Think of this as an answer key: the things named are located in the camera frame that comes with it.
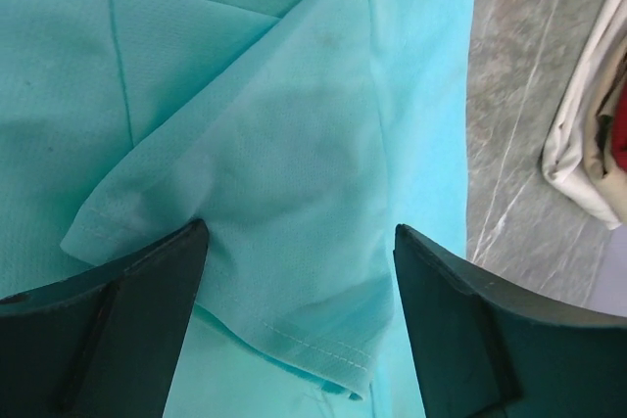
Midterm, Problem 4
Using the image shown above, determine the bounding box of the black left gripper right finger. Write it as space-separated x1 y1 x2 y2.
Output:
394 225 626 417

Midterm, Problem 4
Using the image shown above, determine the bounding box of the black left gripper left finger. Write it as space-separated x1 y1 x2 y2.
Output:
1 220 210 417

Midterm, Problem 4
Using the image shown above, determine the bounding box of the teal t-shirt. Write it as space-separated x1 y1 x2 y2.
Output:
1 0 474 417

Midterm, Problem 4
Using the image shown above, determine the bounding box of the folded white t-shirt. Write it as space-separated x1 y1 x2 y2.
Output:
541 0 626 230

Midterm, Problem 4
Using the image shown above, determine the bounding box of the folded beige t-shirt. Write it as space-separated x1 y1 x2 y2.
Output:
583 39 626 224

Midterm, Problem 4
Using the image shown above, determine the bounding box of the folded dark red t-shirt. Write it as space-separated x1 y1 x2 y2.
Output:
596 87 626 170

